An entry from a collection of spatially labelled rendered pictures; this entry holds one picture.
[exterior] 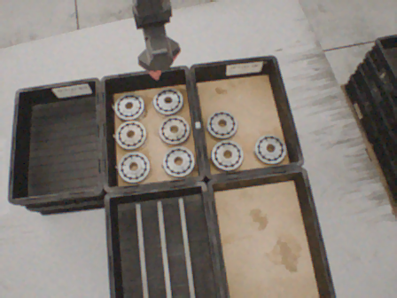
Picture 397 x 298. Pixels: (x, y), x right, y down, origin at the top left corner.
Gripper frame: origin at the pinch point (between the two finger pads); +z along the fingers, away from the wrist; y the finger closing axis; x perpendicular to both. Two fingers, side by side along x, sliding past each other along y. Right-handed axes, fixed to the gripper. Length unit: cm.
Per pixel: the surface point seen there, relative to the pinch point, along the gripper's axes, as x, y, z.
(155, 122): 0.2, -7.9, 23.2
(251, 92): -19.0, 21.8, 23.7
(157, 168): -11.0, -20.0, 23.2
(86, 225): -1, -50, 36
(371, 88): -57, 88, 69
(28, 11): 174, 25, 105
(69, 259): -4, -62, 36
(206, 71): -3.8, 15.8, 16.8
